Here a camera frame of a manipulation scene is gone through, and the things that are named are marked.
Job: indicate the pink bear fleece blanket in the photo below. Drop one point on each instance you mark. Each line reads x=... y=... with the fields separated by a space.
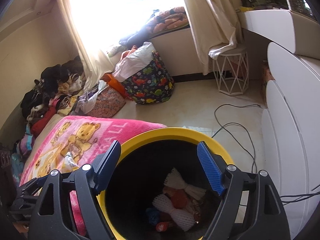
x=84 y=136

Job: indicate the white wire side table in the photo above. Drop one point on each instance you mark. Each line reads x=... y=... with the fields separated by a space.
x=231 y=71

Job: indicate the red snack wrapper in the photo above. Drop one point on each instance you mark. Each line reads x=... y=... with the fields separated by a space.
x=178 y=197

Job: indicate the white yellow snack bag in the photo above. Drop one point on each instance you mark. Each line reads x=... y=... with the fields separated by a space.
x=69 y=165

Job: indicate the blue clothing on sill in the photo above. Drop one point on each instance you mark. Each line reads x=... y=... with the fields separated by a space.
x=136 y=39

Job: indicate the cream curtain right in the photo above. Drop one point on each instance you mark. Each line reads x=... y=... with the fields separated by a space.
x=215 y=28

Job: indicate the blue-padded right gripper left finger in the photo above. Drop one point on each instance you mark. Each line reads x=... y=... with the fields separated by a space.
x=104 y=166

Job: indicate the white foam net in bin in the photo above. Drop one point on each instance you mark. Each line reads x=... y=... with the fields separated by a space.
x=182 y=218

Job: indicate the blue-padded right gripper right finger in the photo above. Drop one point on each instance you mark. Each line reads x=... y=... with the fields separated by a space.
x=213 y=166

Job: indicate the white bag in basket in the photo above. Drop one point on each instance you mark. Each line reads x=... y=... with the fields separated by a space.
x=134 y=62

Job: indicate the dinosaur print laundry basket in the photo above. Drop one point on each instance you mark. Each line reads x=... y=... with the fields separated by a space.
x=152 y=84

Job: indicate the cream curtain left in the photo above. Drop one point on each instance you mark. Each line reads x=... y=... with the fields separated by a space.
x=86 y=36

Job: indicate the floral pink cushion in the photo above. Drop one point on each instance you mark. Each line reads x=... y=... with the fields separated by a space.
x=109 y=102

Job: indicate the orange bag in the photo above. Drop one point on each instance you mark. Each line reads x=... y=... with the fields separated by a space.
x=113 y=83

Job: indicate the dark bag on cabinet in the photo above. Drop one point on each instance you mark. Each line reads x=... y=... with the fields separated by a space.
x=265 y=4

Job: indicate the yellow-rimmed trash bin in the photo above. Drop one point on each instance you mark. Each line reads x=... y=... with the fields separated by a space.
x=139 y=177

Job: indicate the orange patterned quilt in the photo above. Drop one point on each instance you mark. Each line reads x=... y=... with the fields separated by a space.
x=167 y=20

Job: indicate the cream curtain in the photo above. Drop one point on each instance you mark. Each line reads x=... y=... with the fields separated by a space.
x=86 y=36
x=215 y=28

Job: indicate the white foam net bundle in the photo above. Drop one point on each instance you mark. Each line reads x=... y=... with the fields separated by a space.
x=174 y=180

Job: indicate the pile of clothes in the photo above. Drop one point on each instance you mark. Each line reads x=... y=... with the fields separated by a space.
x=56 y=92

